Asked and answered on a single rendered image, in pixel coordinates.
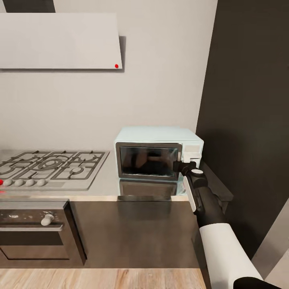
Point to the microwave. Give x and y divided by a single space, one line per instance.
148 152

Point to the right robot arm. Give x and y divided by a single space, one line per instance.
228 265

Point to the burner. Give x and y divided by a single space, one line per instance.
51 170

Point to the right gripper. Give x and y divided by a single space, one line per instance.
178 166

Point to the fridge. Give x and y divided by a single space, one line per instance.
244 123

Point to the range hood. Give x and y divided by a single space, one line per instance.
34 36

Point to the oven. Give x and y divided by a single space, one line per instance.
39 234

